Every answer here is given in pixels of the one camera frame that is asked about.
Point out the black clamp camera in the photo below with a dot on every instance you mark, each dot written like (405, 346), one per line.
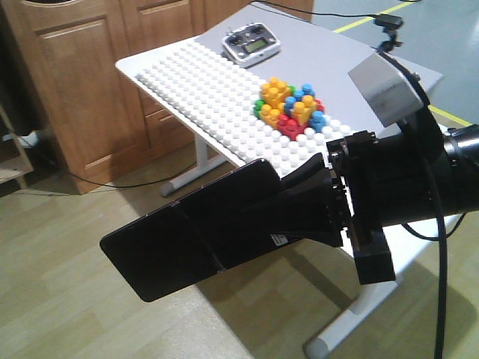
(390, 25)

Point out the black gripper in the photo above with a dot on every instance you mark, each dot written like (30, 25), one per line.
(351, 160)

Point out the white studded baseplate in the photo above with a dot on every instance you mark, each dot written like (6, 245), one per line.
(218, 96)

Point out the white adjustable table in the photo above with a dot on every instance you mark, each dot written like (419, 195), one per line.
(309, 54)

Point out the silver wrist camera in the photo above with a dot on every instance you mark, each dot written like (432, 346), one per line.
(390, 90)

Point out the colourful toy block pile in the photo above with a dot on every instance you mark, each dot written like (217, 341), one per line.
(291, 111)

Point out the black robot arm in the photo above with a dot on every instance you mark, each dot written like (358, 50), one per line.
(418, 174)

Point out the black foldable phone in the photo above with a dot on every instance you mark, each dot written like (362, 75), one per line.
(197, 236)

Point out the silver remote controller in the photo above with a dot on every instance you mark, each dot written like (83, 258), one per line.
(250, 44)

